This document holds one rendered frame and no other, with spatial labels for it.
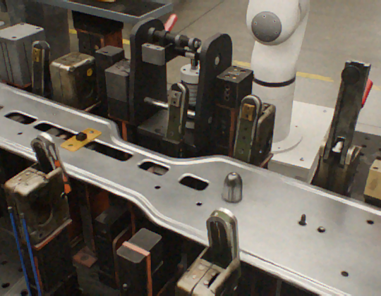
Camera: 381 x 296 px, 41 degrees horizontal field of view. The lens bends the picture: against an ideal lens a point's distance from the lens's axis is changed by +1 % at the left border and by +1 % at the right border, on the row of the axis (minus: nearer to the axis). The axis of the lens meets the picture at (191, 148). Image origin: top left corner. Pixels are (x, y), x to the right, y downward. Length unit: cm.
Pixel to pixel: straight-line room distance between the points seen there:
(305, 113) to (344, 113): 69
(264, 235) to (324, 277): 11
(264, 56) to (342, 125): 47
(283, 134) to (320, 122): 16
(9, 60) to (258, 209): 73
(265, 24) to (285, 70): 16
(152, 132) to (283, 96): 40
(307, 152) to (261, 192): 54
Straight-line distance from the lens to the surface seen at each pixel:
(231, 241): 67
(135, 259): 77
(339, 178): 93
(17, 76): 130
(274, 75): 131
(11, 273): 121
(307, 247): 80
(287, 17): 120
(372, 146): 166
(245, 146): 98
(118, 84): 113
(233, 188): 84
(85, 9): 128
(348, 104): 88
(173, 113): 102
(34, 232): 90
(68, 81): 117
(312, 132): 149
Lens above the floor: 153
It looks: 33 degrees down
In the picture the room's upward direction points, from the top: 1 degrees clockwise
